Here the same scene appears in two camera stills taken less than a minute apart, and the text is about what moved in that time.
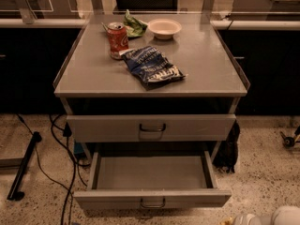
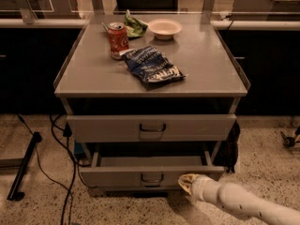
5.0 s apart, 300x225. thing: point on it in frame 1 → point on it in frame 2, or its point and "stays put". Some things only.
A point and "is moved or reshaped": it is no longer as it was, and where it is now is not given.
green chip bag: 135,28 stays put
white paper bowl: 164,28 stays put
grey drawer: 157,181 is moved or reshaped
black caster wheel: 289,142 stays put
